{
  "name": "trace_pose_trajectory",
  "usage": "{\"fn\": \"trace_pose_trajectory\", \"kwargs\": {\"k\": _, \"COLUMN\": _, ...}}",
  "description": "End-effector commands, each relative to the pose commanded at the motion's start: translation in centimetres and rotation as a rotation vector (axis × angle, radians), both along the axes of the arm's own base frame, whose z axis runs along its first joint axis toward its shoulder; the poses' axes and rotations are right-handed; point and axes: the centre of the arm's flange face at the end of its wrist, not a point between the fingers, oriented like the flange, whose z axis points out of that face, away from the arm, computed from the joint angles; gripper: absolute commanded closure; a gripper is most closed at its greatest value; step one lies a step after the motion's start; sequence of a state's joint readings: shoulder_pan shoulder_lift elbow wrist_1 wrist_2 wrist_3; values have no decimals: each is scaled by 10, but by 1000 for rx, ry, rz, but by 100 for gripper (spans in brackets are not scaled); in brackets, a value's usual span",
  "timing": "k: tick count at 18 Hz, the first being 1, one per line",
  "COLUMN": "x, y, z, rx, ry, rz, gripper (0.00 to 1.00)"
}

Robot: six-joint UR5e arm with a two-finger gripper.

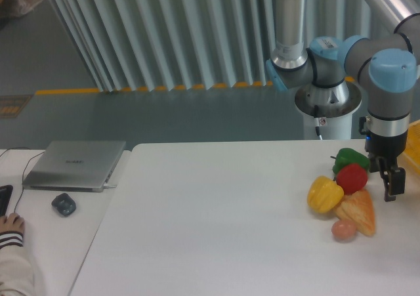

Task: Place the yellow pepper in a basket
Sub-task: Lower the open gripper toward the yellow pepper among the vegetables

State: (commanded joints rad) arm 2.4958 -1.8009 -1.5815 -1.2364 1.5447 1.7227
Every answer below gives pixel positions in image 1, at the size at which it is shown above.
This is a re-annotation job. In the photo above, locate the beige sleeve forearm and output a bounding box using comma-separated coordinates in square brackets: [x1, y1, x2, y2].
[1, 231, 37, 295]

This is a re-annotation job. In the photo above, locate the orange croissant bread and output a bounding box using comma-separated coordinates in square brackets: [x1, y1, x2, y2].
[333, 189, 376, 237]

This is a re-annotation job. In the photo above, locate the black mouse cable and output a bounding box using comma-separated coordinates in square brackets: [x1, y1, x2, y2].
[0, 146, 46, 214]

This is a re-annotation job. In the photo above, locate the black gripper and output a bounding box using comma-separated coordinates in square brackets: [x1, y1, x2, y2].
[365, 131, 408, 201]

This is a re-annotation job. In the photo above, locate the white folding screen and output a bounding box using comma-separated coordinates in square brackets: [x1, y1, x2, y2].
[41, 0, 420, 93]

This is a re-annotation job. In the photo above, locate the yellow plastic basket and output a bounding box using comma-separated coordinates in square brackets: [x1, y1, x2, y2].
[403, 120, 420, 176]

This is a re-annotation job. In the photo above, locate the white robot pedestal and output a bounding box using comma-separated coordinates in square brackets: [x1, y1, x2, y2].
[295, 81, 362, 140]

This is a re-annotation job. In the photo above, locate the silver closed laptop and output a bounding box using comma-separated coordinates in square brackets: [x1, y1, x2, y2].
[22, 140, 126, 192]

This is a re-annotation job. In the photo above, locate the brown egg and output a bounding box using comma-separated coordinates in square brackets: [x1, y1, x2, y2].
[331, 220, 357, 241]

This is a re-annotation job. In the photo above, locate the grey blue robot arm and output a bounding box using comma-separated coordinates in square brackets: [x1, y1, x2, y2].
[266, 0, 419, 201]

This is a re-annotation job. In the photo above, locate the red bell pepper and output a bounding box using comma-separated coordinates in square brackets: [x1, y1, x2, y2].
[336, 163, 368, 195]

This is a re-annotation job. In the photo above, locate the yellow bell pepper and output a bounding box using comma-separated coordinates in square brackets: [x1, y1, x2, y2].
[307, 176, 344, 213]

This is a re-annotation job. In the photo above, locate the green bell pepper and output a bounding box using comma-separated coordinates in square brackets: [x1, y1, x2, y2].
[331, 148, 370, 175]

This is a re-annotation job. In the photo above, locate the person's hand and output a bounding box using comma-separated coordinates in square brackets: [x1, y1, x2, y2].
[0, 213, 26, 235]

